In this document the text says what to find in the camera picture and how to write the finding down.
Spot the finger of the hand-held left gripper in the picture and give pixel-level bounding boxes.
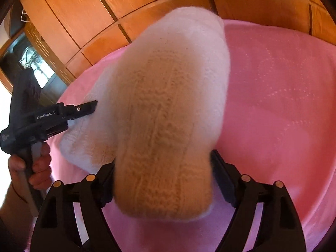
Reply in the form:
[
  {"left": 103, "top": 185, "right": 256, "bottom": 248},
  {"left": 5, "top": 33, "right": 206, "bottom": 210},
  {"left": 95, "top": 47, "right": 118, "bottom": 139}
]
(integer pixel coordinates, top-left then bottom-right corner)
[{"left": 62, "top": 100, "right": 98, "bottom": 123}]

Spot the dark glass cabinet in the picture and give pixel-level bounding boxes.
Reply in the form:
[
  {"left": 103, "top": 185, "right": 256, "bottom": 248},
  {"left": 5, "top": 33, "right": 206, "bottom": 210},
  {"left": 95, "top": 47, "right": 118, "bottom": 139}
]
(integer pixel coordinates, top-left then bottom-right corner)
[{"left": 0, "top": 22, "right": 70, "bottom": 105}]

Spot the pink blanket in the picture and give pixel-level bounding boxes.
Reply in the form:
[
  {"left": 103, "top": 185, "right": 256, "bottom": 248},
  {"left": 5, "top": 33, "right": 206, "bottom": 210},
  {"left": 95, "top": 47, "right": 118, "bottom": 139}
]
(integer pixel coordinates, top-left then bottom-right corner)
[{"left": 25, "top": 18, "right": 336, "bottom": 252}]

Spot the person's left forearm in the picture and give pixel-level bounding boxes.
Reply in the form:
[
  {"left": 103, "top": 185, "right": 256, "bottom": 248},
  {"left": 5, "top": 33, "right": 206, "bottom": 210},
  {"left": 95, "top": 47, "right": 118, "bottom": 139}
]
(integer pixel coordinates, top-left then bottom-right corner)
[{"left": 0, "top": 182, "right": 42, "bottom": 252}]

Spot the person's left hand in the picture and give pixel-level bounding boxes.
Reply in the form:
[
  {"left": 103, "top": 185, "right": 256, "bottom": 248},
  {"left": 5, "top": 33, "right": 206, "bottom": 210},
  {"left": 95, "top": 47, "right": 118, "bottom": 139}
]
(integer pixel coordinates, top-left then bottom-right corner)
[{"left": 8, "top": 143, "right": 52, "bottom": 202}]

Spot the white knitted sweater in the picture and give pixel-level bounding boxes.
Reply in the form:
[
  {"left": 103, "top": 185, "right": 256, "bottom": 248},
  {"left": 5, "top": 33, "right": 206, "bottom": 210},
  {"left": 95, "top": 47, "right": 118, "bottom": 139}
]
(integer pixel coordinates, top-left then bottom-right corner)
[{"left": 59, "top": 7, "right": 231, "bottom": 219}]

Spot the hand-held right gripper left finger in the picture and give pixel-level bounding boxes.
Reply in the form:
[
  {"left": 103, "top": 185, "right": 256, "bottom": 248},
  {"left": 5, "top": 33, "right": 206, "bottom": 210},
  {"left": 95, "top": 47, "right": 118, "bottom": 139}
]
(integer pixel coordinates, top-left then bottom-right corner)
[{"left": 30, "top": 161, "right": 117, "bottom": 252}]

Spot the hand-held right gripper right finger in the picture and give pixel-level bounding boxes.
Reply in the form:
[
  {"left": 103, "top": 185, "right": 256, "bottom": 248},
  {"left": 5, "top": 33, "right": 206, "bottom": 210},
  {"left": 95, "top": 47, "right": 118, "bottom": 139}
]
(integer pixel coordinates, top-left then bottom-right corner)
[{"left": 210, "top": 150, "right": 307, "bottom": 252}]

